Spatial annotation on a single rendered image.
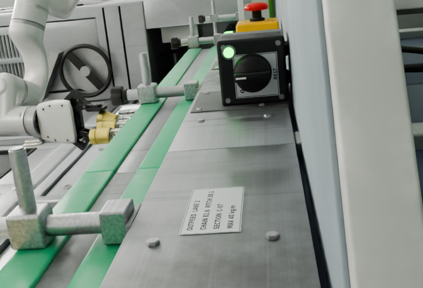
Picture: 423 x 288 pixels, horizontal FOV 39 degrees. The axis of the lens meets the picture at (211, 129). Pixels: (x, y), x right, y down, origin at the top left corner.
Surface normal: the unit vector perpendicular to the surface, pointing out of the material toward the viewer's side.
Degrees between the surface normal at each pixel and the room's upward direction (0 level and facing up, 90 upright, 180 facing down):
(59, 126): 75
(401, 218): 90
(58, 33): 90
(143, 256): 90
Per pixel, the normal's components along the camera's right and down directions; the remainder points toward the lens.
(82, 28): -0.08, 0.27
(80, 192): -0.10, -0.96
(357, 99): -0.12, -0.25
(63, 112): -0.35, 0.24
